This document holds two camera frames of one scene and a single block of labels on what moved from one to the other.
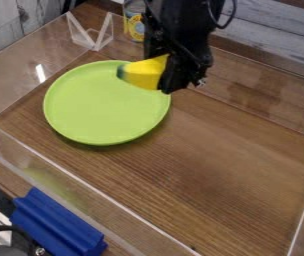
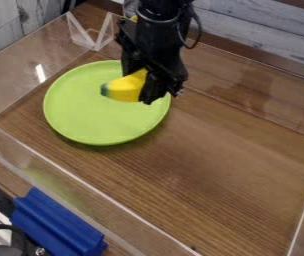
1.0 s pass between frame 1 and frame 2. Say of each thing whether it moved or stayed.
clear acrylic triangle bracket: stayed
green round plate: stayed
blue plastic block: stayed
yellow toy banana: moved
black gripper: moved
